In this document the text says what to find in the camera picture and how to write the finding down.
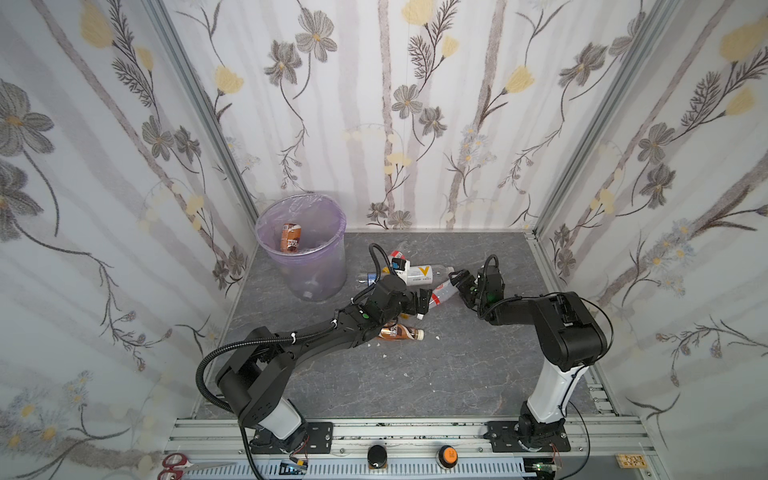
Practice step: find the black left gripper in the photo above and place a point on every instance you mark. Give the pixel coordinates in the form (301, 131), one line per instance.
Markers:
(417, 300)

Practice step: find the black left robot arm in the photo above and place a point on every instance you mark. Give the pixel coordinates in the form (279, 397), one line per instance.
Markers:
(248, 378)

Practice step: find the red handled scissors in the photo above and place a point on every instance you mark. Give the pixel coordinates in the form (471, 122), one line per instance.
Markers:
(174, 466)

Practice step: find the orange knob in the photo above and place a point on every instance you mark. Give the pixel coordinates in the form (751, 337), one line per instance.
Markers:
(447, 457)

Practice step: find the purple lined waste bin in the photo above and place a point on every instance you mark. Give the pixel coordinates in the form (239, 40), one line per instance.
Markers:
(318, 270)

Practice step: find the black knob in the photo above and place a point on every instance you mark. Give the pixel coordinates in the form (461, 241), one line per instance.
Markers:
(377, 457)

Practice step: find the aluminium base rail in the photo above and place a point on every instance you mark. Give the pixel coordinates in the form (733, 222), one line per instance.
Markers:
(337, 449)

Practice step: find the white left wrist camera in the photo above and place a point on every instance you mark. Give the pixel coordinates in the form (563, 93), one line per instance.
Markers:
(398, 263)

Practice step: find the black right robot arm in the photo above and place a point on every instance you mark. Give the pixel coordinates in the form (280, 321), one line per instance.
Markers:
(569, 337)

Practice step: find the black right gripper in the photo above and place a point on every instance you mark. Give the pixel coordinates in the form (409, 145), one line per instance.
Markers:
(469, 288)

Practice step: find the brown coffee bottle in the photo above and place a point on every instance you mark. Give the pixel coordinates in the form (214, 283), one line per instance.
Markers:
(290, 238)
(401, 332)

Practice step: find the small wooden tag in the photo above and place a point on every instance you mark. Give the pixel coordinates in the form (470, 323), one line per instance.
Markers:
(631, 461)

